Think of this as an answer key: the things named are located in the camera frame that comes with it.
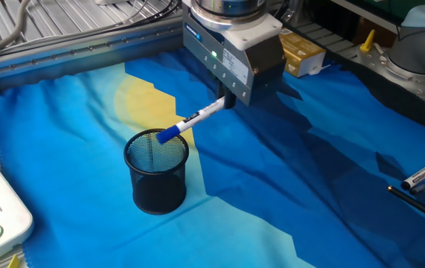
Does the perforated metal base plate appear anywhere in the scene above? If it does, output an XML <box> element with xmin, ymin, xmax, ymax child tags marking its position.
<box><xmin>349</xmin><ymin>40</ymin><xmax>425</xmax><ymax>112</ymax></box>

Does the yellow plastic clamp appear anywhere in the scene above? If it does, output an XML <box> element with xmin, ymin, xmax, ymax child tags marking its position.
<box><xmin>359</xmin><ymin>29</ymin><xmax>377</xmax><ymax>53</ymax></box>

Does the white adapter plate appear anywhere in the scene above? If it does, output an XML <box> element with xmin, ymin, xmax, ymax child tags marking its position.
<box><xmin>191</xmin><ymin>13</ymin><xmax>284</xmax><ymax>52</ymax></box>

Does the grey Schunk gripper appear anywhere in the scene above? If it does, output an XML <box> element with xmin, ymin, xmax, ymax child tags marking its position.
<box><xmin>182</xmin><ymin>5</ymin><xmax>287</xmax><ymax>110</ymax></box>

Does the black mesh pen holder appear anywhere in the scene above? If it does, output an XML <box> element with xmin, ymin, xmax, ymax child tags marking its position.
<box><xmin>123</xmin><ymin>128</ymin><xmax>190</xmax><ymax>216</ymax></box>

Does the blue-capped white marker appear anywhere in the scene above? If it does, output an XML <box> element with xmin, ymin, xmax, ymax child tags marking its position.
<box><xmin>156</xmin><ymin>95</ymin><xmax>227</xmax><ymax>145</ymax></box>

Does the black and gold pen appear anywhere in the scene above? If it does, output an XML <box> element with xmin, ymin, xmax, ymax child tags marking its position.
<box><xmin>387</xmin><ymin>185</ymin><xmax>425</xmax><ymax>228</ymax></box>

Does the brown box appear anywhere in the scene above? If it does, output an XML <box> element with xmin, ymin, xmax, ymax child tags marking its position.
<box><xmin>353</xmin><ymin>16</ymin><xmax>399</xmax><ymax>45</ymax></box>

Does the yellow cardboard box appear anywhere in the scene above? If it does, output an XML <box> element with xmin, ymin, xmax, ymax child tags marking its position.
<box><xmin>278</xmin><ymin>28</ymin><xmax>327</xmax><ymax>78</ymax></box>

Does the silver force sensor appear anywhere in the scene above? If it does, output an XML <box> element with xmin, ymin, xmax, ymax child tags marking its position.
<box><xmin>189</xmin><ymin>0</ymin><xmax>269</xmax><ymax>31</ymax></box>

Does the grey thick hose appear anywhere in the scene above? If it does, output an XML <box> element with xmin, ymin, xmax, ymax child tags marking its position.
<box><xmin>0</xmin><ymin>0</ymin><xmax>33</xmax><ymax>63</ymax></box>

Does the black gripper cable bundle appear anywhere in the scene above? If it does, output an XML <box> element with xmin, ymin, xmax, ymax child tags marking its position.
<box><xmin>115</xmin><ymin>0</ymin><xmax>183</xmax><ymax>29</ymax></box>

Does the blue mountain print cloth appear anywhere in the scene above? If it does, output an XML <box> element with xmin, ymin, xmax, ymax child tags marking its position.
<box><xmin>0</xmin><ymin>48</ymin><xmax>425</xmax><ymax>268</ymax></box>

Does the grey aluminium rail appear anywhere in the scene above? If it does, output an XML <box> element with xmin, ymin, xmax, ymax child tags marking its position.
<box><xmin>0</xmin><ymin>14</ymin><xmax>185</xmax><ymax>92</ymax></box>

